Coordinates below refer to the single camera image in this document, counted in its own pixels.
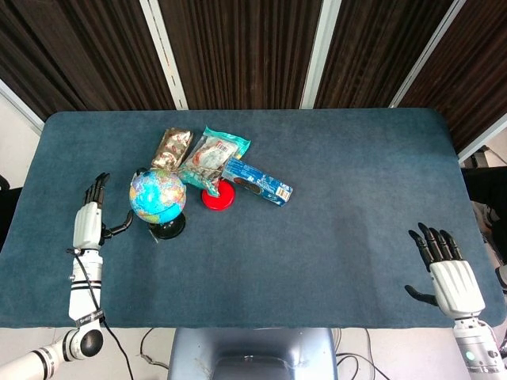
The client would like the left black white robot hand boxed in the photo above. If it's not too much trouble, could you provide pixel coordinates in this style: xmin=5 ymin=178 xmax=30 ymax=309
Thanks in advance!
xmin=73 ymin=172 xmax=135 ymax=251

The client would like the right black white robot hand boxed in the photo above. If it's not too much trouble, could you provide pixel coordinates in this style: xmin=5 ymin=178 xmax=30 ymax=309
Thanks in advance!
xmin=404 ymin=222 xmax=486 ymax=320

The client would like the blue globe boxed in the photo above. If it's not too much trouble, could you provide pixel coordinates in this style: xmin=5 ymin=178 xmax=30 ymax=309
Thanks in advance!
xmin=128 ymin=168 xmax=188 ymax=240

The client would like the gold foil snack packet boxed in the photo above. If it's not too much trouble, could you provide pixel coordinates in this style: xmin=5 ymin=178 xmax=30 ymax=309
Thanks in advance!
xmin=150 ymin=127 xmax=194 ymax=171

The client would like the red round lid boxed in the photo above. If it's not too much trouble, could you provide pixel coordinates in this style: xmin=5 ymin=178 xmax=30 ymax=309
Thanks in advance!
xmin=200 ymin=180 xmax=236 ymax=211

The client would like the teal clear snack packet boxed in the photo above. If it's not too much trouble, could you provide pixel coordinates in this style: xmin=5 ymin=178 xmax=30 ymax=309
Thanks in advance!
xmin=177 ymin=125 xmax=252 ymax=198

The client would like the blue table cloth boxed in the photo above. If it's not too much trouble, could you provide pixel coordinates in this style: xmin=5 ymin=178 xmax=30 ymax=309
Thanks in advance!
xmin=0 ymin=108 xmax=506 ymax=329

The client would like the blue cookie box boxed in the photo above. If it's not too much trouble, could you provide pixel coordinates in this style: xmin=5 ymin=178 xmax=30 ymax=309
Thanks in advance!
xmin=220 ymin=157 xmax=294 ymax=208

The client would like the grey robot torso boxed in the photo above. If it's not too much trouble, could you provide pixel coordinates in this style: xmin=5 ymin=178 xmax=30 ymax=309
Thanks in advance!
xmin=166 ymin=327 xmax=338 ymax=380

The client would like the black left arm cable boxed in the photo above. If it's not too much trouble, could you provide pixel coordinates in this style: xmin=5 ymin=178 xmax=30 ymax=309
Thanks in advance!
xmin=65 ymin=247 xmax=135 ymax=380

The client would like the black floor cable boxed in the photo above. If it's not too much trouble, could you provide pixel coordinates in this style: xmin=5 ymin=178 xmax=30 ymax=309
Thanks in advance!
xmin=335 ymin=328 xmax=391 ymax=380
xmin=139 ymin=327 xmax=172 ymax=370

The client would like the white partition post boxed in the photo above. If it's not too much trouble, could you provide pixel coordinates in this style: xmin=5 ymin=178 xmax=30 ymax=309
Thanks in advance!
xmin=389 ymin=0 xmax=467 ymax=108
xmin=457 ymin=118 xmax=507 ymax=164
xmin=0 ymin=78 xmax=45 ymax=134
xmin=299 ymin=0 xmax=342 ymax=110
xmin=139 ymin=0 xmax=189 ymax=110

